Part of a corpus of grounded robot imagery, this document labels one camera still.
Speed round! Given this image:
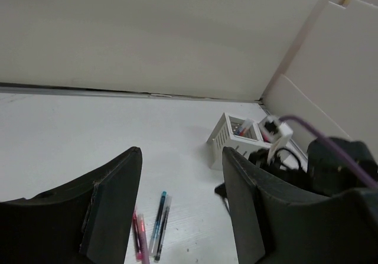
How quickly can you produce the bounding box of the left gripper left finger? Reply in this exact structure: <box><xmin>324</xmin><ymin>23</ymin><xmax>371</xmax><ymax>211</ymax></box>
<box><xmin>1</xmin><ymin>147</ymin><xmax>142</xmax><ymax>263</ymax></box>

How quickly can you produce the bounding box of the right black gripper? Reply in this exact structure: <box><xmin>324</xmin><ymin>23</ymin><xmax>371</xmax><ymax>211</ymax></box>
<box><xmin>214</xmin><ymin>147</ymin><xmax>311</xmax><ymax>214</ymax></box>

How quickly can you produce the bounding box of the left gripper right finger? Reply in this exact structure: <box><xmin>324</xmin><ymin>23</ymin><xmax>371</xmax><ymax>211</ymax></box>
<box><xmin>222</xmin><ymin>147</ymin><xmax>377</xmax><ymax>263</ymax></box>

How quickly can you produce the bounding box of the dark red gel pen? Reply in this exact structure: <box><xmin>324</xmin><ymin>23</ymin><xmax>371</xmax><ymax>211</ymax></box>
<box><xmin>132</xmin><ymin>210</ymin><xmax>141</xmax><ymax>259</ymax></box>

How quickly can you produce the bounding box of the pink clear gel pen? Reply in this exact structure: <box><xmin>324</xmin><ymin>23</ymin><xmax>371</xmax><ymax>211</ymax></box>
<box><xmin>137</xmin><ymin>214</ymin><xmax>150</xmax><ymax>264</ymax></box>

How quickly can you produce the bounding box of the red orange pen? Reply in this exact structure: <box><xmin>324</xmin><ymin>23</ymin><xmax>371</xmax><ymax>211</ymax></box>
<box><xmin>234</xmin><ymin>119</ymin><xmax>253</xmax><ymax>136</ymax></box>

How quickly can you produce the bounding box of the teal blue gel pen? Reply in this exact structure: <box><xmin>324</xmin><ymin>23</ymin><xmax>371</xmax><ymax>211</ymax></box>
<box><xmin>149</xmin><ymin>191</ymin><xmax>167</xmax><ymax>255</ymax></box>

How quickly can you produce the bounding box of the black clear gel pen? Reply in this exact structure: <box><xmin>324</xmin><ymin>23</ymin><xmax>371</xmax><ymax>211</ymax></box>
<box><xmin>154</xmin><ymin>195</ymin><xmax>172</xmax><ymax>263</ymax></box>

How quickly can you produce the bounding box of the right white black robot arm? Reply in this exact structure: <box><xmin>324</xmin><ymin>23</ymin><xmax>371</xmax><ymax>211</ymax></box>
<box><xmin>214</xmin><ymin>137</ymin><xmax>377</xmax><ymax>214</ymax></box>

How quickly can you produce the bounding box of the white two-slot pen holder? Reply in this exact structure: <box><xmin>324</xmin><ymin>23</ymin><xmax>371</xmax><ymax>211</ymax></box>
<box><xmin>207</xmin><ymin>113</ymin><xmax>271</xmax><ymax>171</ymax></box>

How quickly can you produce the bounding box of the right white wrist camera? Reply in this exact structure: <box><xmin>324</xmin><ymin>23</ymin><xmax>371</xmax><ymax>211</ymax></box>
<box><xmin>258</xmin><ymin>115</ymin><xmax>294</xmax><ymax>162</ymax></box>

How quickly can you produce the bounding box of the aluminium rail back edge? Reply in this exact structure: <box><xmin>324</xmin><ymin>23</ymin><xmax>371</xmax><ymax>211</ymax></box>
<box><xmin>1</xmin><ymin>82</ymin><xmax>263</xmax><ymax>105</ymax></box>

